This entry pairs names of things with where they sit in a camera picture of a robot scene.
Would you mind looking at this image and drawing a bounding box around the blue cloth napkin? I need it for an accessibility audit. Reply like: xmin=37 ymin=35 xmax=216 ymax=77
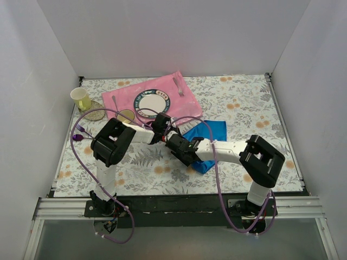
xmin=183 ymin=120 xmax=227 ymax=174

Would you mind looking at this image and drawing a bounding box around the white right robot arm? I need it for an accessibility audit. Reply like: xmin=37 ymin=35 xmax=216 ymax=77
xmin=165 ymin=132 xmax=285 ymax=215

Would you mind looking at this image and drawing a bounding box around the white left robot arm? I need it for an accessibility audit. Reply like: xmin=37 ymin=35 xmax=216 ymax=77
xmin=89 ymin=113 xmax=182 ymax=217

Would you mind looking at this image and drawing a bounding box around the white plate green rim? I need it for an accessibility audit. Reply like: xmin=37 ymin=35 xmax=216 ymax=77
xmin=133 ymin=89 xmax=171 ymax=118

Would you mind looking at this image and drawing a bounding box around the pink satin placemat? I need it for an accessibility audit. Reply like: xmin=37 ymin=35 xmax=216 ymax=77
xmin=101 ymin=71 xmax=203 ymax=122

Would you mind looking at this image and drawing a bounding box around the silver fork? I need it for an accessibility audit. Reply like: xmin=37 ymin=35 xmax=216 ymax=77
xmin=172 ymin=77 xmax=184 ymax=96

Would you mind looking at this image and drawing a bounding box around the silver spoon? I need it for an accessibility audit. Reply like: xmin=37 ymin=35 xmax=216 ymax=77
xmin=112 ymin=95 xmax=119 ymax=112

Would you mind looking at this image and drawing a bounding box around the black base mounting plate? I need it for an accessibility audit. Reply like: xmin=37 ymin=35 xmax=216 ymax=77
xmin=83 ymin=194 xmax=279 ymax=229

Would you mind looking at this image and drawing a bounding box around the round speckled coaster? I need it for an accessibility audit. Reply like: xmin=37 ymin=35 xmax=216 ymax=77
xmin=78 ymin=100 xmax=105 ymax=121

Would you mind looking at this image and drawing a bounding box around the yellow mug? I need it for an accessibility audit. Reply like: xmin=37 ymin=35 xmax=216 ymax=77
xmin=70 ymin=87 xmax=92 ymax=111

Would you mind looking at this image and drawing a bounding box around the purple plastic fork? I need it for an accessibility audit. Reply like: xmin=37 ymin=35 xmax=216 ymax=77
xmin=75 ymin=124 xmax=89 ymax=135

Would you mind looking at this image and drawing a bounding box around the purple plastic spoon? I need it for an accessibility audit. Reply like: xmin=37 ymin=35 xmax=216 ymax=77
xmin=72 ymin=134 xmax=93 ymax=141

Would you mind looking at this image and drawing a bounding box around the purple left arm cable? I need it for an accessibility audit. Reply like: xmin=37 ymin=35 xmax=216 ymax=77
xmin=70 ymin=107 xmax=163 ymax=244

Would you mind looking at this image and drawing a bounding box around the aluminium front frame rail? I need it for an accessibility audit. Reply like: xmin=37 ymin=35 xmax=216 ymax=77
xmin=33 ymin=196 xmax=326 ymax=220

